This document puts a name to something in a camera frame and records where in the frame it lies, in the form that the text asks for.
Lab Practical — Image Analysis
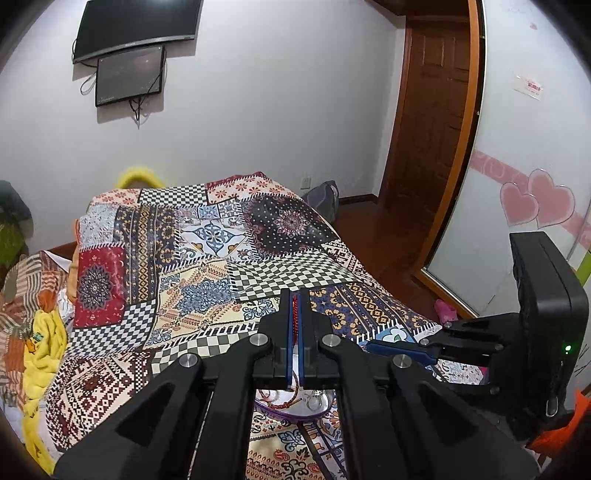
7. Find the black wall television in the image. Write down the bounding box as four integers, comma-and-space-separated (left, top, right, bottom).
72, 0, 205, 64

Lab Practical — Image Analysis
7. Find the patchwork printed blanket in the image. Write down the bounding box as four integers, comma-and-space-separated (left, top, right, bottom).
46, 172, 490, 480

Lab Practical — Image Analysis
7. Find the pink band sticker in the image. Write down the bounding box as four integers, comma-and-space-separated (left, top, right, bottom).
471, 150, 532, 178

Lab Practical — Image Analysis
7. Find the dark green jacket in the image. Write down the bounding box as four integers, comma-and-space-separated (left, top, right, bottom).
0, 181, 34, 232

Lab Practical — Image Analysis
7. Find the orange striped quilt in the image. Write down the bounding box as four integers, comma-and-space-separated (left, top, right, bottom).
0, 251, 72, 407

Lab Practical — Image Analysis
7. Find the yellow cloth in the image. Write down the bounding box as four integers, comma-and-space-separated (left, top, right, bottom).
21, 309, 70, 476

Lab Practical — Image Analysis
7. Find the beaded cord bracelet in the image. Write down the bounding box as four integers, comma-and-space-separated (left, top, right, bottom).
256, 295, 303, 409

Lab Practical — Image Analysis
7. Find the white paper label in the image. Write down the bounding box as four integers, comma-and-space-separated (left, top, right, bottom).
512, 71, 544, 97

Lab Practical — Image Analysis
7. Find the yellow fuzzy cushion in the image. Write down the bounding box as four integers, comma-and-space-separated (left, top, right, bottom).
115, 165, 162, 190

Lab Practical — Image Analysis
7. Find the small black wall monitor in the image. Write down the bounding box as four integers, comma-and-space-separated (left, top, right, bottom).
95, 45, 167, 108

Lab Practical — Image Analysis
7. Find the white sliding wardrobe door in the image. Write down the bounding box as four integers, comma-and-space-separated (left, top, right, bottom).
413, 0, 591, 319

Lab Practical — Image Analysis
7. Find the purple heart-shaped box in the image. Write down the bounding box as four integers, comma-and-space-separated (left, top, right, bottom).
253, 388, 335, 423

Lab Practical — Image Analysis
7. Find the small pink heart sticker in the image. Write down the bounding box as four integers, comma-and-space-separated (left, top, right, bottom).
501, 181, 540, 227

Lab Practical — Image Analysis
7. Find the grey backpack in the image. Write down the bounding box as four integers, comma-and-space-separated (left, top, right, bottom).
302, 181, 340, 220

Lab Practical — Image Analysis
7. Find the brown wooden door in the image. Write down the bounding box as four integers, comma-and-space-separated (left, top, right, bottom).
383, 25, 472, 232

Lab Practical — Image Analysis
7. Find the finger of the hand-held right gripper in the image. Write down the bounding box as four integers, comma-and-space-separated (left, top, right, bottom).
367, 316, 505, 366
438, 376, 502, 426

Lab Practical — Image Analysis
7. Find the black monitor cable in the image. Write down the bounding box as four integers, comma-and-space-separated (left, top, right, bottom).
128, 69, 163, 126

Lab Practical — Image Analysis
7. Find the pink slipper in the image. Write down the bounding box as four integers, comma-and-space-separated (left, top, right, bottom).
434, 299, 458, 324

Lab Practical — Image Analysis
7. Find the large pink heart sticker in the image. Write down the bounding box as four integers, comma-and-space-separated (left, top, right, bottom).
527, 168, 576, 229

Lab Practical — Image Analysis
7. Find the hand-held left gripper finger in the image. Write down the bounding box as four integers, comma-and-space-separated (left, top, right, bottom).
52, 289, 295, 480
297, 289, 540, 480

